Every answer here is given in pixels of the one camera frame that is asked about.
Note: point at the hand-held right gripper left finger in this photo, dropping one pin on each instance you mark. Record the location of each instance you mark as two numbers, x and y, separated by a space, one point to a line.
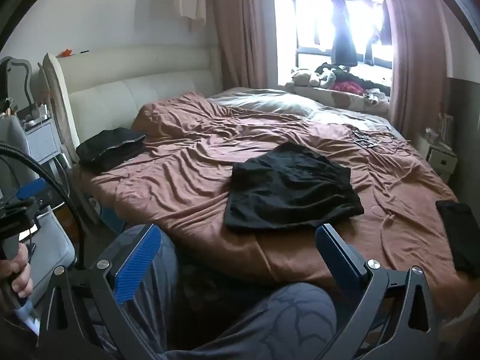
135 262

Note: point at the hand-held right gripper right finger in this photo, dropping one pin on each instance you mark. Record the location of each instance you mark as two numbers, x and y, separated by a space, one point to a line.
335 253

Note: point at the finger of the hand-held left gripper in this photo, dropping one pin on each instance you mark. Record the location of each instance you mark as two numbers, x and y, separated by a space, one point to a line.
32 189

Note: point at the black pants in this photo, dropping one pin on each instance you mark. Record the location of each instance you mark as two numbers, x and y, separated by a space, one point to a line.
292 187

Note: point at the person's left hand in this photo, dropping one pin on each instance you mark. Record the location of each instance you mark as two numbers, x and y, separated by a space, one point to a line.
20 273

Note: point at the grey chair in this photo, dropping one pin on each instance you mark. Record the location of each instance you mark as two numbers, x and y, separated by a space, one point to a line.
56 240

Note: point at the folded black clothes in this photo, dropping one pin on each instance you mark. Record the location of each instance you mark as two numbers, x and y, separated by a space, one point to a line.
108 148

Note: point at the person's right leg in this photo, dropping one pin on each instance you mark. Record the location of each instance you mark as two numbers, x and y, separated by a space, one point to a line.
270 322

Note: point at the brown blanket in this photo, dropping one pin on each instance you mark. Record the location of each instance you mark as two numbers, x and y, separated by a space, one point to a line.
187 180

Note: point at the ornate framed mirror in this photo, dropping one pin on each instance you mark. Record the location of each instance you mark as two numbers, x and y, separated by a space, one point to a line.
17 82

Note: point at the dark cloth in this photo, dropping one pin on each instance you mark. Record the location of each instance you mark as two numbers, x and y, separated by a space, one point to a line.
455 232

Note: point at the cream padded headboard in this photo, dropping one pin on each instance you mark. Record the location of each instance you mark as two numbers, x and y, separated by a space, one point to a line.
112 93

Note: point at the small orange item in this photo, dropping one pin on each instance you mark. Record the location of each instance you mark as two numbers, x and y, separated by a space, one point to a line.
67 53

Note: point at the white nightstand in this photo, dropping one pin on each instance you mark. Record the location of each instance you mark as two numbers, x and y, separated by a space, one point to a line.
442 161

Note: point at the printed windowsill cushion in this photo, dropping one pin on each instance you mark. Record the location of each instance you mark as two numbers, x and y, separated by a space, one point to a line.
337 100

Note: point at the pile of clothes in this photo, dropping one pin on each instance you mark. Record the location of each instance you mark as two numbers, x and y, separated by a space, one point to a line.
348 82

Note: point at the plush toy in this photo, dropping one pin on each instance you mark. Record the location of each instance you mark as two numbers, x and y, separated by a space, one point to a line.
303 77

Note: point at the pink curtain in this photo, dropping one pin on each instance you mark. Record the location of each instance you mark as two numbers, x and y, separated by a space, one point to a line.
240 26
416 63

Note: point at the hanging black garment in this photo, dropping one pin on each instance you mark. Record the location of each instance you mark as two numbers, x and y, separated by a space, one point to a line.
343 37

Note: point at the window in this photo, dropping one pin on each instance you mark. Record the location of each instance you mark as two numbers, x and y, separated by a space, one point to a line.
311 26

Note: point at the hanging grey garment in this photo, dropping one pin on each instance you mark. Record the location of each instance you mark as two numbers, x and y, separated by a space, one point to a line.
384 20

